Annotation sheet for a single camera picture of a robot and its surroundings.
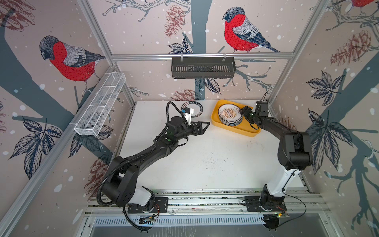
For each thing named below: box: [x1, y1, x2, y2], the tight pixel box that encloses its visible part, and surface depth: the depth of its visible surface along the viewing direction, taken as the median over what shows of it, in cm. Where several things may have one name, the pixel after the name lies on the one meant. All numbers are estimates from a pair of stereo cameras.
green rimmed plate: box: [219, 118, 243, 127], surface depth 105 cm
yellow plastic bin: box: [210, 99, 262, 138], surface depth 106 cm
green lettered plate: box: [181, 100, 204, 119], surface depth 120 cm
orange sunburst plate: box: [218, 103, 243, 127], surface depth 109 cm
